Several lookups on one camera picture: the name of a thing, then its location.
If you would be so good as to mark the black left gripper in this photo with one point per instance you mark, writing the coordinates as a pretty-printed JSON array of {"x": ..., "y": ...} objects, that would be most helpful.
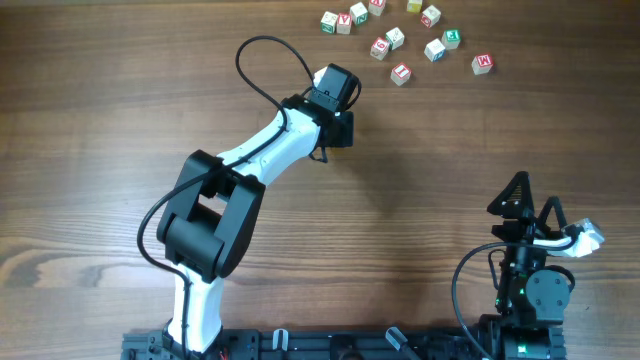
[{"x": 343, "y": 130}]

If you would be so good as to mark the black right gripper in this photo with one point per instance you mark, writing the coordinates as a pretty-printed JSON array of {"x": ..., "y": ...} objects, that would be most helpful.
[{"x": 526, "y": 227}]

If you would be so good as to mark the red I letter block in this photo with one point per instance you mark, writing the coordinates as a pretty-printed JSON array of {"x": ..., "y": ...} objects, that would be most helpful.
[{"x": 400, "y": 74}]

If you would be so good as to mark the red 6 number block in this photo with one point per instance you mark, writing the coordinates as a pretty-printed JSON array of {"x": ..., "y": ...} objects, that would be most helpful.
[{"x": 379, "y": 48}]

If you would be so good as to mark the blue P letter block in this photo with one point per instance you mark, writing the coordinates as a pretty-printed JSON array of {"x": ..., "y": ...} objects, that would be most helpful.
[{"x": 434, "y": 50}]

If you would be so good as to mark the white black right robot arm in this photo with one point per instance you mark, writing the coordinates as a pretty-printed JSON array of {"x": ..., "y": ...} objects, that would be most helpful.
[{"x": 531, "y": 295}]

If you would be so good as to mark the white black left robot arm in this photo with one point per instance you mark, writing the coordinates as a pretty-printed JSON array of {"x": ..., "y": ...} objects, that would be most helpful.
[{"x": 211, "y": 214}]

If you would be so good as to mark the green Z letter block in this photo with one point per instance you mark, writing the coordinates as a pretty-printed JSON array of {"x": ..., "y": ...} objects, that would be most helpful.
[{"x": 329, "y": 22}]

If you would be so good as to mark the red V letter block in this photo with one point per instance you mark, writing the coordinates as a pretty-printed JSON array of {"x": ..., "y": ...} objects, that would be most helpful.
[{"x": 344, "y": 23}]

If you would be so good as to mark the green-sided pattern block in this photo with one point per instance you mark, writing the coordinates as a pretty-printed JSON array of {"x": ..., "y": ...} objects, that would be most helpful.
[{"x": 395, "y": 37}]

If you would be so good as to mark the green N letter block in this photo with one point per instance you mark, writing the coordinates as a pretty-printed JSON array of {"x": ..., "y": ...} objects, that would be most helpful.
[{"x": 359, "y": 13}]

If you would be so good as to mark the red X letter block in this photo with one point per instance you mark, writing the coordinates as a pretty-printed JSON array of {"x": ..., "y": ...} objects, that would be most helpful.
[{"x": 376, "y": 7}]

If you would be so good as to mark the yellow wooden block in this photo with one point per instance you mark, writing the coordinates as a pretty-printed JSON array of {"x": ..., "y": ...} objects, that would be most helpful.
[{"x": 414, "y": 6}]

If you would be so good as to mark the green E letter block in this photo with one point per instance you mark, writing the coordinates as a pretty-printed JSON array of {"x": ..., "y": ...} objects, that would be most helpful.
[{"x": 451, "y": 39}]

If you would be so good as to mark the red D letter block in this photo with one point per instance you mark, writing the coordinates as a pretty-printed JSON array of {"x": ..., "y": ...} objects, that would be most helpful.
[{"x": 430, "y": 16}]

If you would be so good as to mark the red M letter block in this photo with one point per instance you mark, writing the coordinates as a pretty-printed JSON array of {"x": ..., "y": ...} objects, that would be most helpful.
[{"x": 482, "y": 64}]

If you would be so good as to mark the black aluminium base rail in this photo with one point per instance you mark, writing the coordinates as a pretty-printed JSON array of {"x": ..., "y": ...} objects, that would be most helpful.
[{"x": 445, "y": 343}]

